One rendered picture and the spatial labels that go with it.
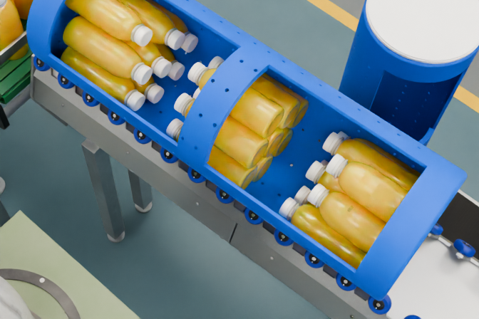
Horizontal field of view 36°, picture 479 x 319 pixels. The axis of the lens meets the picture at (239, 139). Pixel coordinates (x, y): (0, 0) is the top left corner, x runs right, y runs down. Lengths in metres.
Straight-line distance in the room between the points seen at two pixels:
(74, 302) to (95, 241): 1.21
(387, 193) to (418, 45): 0.49
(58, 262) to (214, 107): 0.39
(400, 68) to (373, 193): 0.47
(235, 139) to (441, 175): 0.38
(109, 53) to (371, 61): 0.62
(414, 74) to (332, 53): 1.27
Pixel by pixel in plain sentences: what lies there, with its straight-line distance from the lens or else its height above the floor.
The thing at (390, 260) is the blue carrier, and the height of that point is 1.18.
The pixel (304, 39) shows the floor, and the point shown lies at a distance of 2.98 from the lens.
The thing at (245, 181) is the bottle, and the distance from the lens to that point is 1.46.
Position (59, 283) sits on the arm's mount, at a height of 1.07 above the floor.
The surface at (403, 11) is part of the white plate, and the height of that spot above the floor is 1.04.
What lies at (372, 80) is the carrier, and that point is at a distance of 1.79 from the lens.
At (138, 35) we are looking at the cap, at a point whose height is 1.16.
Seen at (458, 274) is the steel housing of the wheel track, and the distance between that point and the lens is 1.58.
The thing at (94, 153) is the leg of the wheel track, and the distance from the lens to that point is 1.97.
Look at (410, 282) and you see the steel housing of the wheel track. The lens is 1.54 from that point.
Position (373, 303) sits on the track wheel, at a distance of 1.47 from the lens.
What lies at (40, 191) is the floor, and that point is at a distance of 2.65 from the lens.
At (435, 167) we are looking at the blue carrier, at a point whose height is 1.22.
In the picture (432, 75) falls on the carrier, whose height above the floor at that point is 0.99.
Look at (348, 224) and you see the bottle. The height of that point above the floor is 1.12.
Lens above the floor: 2.33
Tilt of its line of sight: 60 degrees down
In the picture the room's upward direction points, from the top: 6 degrees clockwise
